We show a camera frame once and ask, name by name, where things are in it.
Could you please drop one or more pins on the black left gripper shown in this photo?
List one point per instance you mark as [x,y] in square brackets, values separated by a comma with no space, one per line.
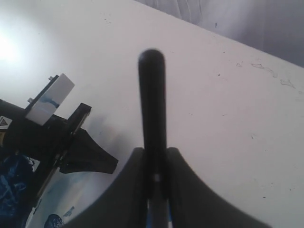
[58,144]

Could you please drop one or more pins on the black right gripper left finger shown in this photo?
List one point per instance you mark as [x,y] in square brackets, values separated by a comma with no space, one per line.
[124,203]

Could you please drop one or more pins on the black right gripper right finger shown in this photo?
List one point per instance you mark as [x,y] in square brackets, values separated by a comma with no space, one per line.
[194,205]

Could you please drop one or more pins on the black paintbrush silver ferrule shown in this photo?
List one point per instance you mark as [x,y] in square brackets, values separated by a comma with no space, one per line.
[152,83]

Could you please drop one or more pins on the white plate with blue paint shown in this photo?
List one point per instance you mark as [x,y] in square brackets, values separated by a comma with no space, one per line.
[56,206]

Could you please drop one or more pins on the white backdrop cloth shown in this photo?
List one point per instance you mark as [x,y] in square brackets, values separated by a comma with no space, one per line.
[273,26]

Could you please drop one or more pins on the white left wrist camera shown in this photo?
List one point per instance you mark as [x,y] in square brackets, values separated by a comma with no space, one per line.
[41,109]

